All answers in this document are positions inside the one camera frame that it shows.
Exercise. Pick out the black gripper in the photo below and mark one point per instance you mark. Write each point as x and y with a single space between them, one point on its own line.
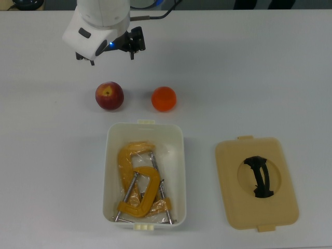
122 41

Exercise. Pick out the red apple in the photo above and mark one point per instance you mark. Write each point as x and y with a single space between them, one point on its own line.
109 96

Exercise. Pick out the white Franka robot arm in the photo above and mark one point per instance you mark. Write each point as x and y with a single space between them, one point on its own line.
103 13

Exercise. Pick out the orange fruit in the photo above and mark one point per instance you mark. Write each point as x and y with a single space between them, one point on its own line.
164 99

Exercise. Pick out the white plastic container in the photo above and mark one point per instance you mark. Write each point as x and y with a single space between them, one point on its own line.
111 181

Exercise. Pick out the beige container lid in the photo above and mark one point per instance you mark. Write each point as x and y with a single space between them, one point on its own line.
233 194

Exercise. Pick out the large yellow C-clamp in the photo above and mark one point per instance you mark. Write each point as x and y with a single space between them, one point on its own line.
124 158

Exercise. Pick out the clear plastic bag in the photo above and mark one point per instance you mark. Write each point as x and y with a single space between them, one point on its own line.
166 155

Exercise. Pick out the small yellow C-clamp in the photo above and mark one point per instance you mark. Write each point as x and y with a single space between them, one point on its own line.
151 189

